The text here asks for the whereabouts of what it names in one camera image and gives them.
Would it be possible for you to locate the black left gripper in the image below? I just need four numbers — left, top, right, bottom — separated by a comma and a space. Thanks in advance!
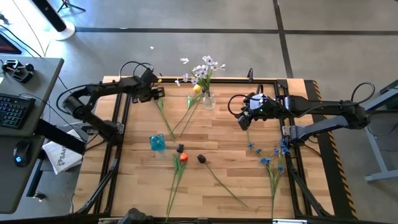
132, 80, 166, 103

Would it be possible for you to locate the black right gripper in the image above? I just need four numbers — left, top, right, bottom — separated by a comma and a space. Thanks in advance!
234, 94, 282, 132

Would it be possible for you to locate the yellow artificial tulip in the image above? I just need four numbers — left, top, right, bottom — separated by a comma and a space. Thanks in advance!
169, 83, 203, 138
156, 96, 176, 142

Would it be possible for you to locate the blue artificial flower spray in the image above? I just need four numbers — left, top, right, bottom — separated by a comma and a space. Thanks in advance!
246, 129, 290, 220

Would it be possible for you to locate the black artificial tulip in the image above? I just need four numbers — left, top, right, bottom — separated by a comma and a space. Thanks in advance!
197, 154, 249, 208
165, 143, 185, 222

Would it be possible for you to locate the orange artificial tulip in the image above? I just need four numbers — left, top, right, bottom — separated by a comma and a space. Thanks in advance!
167, 152, 189, 215

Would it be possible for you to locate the clear glass vase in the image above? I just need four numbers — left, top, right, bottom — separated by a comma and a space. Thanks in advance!
201, 89, 216, 110

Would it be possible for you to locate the blue glass vase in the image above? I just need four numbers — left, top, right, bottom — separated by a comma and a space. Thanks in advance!
149, 133, 166, 152

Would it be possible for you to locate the white artificial flower spray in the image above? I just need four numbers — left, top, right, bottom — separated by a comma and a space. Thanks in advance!
174, 55, 226, 94

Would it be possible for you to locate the black yellow hazard-striped mat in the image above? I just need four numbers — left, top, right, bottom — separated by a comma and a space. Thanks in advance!
306, 80, 358, 220

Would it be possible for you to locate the black desk crossbar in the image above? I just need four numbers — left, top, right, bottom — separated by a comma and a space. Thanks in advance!
34, 119, 86, 156

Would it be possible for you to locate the white paper booklet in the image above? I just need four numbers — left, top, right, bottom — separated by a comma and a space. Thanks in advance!
42, 129, 84, 175

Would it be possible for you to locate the person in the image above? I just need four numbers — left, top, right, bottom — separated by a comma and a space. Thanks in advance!
119, 207, 154, 224

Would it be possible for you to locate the black tripod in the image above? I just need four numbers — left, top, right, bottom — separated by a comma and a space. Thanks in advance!
57, 0, 87, 14

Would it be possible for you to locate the black pillar with white base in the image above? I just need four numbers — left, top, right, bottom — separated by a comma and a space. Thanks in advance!
30, 0, 77, 42

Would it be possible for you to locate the black keyboard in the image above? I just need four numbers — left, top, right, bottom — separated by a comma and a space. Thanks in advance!
0, 92, 37, 130

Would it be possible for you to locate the black computer mouse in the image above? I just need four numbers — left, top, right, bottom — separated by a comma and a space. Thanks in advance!
12, 139, 32, 168

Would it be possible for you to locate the black desk leg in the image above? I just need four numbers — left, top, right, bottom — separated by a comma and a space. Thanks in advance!
26, 158, 44, 197

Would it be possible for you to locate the dark red screen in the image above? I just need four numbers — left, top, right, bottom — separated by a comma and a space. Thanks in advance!
0, 33, 22, 55

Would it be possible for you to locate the grey desk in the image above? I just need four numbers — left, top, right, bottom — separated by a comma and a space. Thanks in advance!
0, 55, 65, 215

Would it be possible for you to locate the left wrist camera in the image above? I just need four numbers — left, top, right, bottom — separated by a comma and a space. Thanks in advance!
139, 68, 159, 85

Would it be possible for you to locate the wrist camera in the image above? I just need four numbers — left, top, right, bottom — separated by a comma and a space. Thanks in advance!
139, 68, 159, 85
248, 92, 271, 110

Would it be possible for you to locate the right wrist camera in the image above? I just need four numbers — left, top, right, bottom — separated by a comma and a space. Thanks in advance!
248, 92, 271, 110

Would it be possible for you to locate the black aluminium table frame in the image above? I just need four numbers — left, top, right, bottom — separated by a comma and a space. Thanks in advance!
76, 77, 333, 218

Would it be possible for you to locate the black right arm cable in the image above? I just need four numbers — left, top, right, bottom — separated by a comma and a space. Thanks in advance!
351, 82, 376, 105

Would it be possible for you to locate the grey metal table frame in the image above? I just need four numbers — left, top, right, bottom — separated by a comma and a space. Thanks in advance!
362, 79, 398, 183

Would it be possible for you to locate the black desk clamp mount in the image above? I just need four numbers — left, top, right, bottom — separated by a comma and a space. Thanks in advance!
1, 58, 35, 84

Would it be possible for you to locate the black floor cable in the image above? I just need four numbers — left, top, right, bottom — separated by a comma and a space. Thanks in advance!
0, 24, 43, 58

